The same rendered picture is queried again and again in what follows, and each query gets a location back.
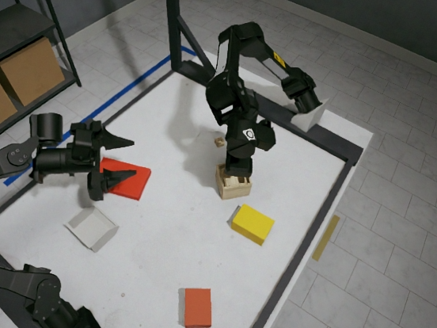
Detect white open tray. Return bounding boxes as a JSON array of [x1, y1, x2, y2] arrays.
[[65, 204, 120, 253]]

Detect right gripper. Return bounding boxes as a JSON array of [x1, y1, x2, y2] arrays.
[[60, 120, 137, 201]]

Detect yellow rectangular block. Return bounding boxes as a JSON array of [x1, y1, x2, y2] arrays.
[[231, 204, 275, 246]]

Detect red flat rectangular block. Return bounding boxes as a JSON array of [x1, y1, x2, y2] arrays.
[[101, 157, 151, 201]]

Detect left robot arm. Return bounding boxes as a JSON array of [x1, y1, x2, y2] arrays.
[[205, 21, 323, 158]]

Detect orange cube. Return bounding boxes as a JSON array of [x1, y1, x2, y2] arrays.
[[184, 288, 211, 328]]

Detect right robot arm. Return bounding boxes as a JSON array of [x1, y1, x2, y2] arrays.
[[0, 113, 93, 328]]

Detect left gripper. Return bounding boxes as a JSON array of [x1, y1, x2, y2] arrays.
[[225, 150, 253, 177]]

